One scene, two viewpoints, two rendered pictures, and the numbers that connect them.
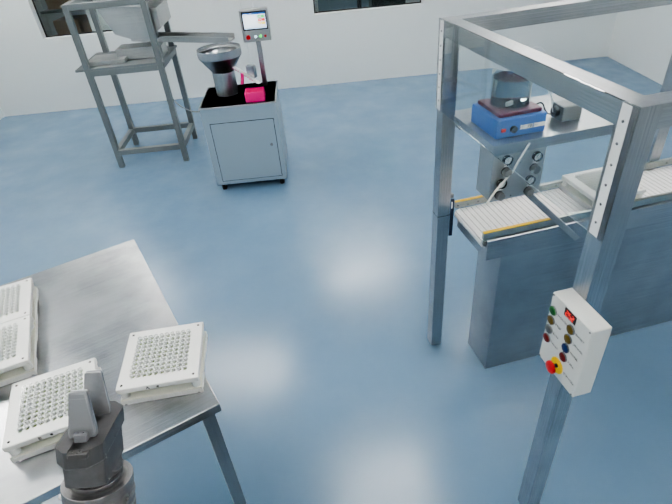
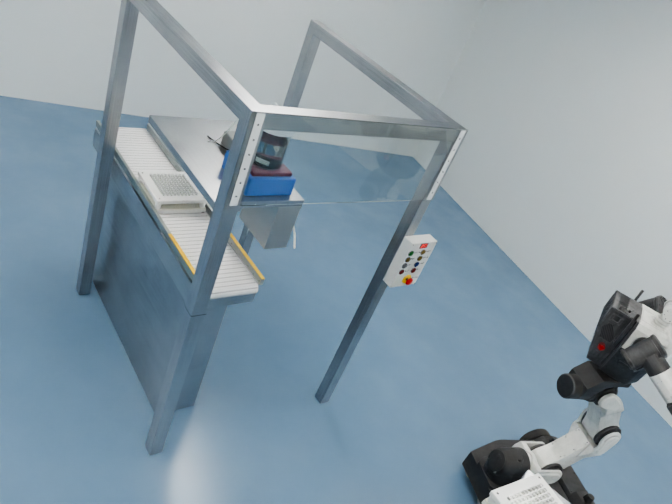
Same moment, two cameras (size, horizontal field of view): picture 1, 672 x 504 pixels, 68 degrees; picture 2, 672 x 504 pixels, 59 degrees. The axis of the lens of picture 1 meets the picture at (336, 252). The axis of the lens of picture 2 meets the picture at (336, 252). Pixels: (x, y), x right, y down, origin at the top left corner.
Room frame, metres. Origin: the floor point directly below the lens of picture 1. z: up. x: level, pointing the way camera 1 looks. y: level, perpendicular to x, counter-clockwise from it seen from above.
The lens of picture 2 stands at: (2.69, 1.12, 2.36)
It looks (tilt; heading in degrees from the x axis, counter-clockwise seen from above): 31 degrees down; 233
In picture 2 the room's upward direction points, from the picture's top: 24 degrees clockwise
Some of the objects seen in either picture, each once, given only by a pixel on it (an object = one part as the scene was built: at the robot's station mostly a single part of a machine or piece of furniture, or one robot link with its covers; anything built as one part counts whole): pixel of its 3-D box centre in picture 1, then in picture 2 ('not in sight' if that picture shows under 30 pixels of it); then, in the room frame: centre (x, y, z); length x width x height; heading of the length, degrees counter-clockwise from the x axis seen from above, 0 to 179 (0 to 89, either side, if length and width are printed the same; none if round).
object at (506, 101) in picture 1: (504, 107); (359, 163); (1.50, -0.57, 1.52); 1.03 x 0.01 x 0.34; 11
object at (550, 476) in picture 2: not in sight; (536, 462); (0.17, 0.06, 0.28); 0.21 x 0.20 x 0.13; 171
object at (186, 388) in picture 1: (166, 365); not in sight; (1.13, 0.58, 0.91); 0.24 x 0.24 x 0.02; 6
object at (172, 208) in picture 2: not in sight; (170, 196); (1.95, -1.23, 0.90); 0.24 x 0.24 x 0.02; 11
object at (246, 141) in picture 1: (248, 136); not in sight; (4.29, 0.69, 0.38); 0.63 x 0.57 x 0.76; 91
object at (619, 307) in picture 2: not in sight; (628, 338); (0.21, 0.03, 1.15); 0.34 x 0.30 x 0.36; 35
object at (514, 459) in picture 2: not in sight; (532, 473); (0.14, 0.07, 0.19); 0.64 x 0.52 x 0.33; 171
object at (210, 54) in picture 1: (230, 70); not in sight; (4.35, 0.73, 0.95); 0.49 x 0.36 x 0.38; 91
